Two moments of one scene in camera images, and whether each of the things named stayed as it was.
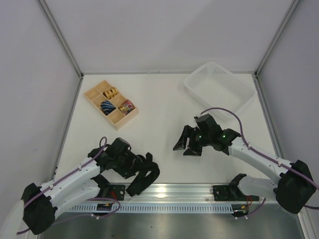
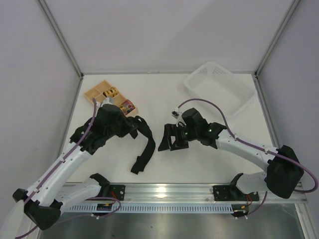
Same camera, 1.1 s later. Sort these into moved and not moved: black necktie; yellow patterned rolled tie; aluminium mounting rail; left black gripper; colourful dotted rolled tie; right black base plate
Moved: black necktie; left black gripper
Not moved: colourful dotted rolled tie; right black base plate; aluminium mounting rail; yellow patterned rolled tie
